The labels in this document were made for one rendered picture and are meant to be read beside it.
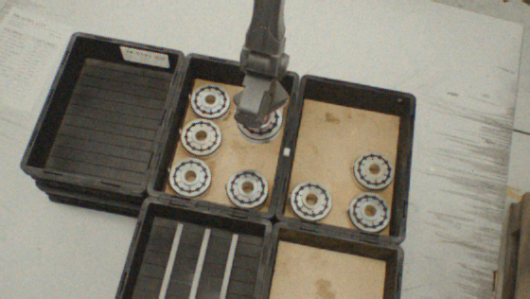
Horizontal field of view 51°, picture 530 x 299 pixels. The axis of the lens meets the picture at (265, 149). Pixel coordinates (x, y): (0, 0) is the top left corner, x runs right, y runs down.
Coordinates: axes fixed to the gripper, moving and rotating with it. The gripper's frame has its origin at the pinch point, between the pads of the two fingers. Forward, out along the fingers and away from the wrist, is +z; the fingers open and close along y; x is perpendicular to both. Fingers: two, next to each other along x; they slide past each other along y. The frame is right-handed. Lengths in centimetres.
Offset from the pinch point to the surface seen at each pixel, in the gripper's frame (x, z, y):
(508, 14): 20, 110, 164
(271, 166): -5.7, 21.1, 0.7
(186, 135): 12.0, 18.4, -13.3
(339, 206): -24.0, 20.7, 8.8
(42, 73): 59, 35, -36
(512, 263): -69, 102, 78
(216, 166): 1.9, 21.0, -11.0
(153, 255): -9.4, 20.0, -35.4
